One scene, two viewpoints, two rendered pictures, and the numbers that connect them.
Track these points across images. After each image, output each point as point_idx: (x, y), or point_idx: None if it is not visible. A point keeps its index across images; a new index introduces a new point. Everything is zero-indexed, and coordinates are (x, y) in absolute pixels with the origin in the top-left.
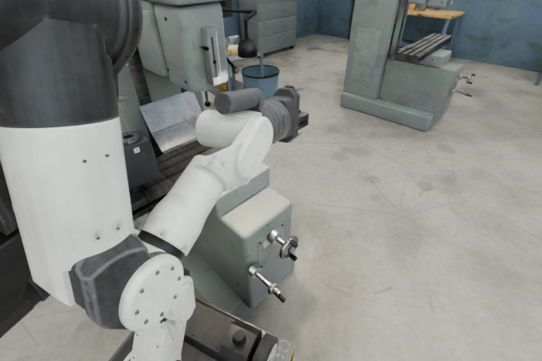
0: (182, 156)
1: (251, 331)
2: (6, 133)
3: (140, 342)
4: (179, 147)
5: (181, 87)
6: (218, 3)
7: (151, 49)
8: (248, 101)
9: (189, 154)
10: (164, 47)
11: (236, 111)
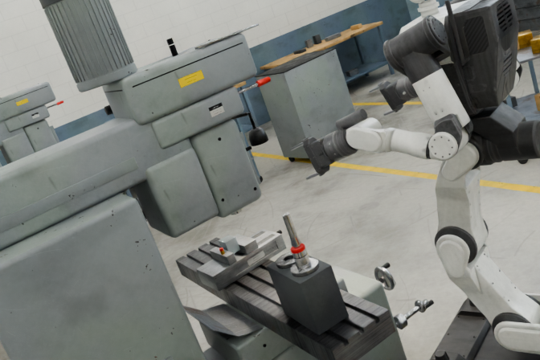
0: (275, 294)
1: (467, 299)
2: None
3: (497, 284)
4: (252, 304)
5: (241, 207)
6: None
7: (199, 190)
8: None
9: (272, 291)
10: (216, 173)
11: None
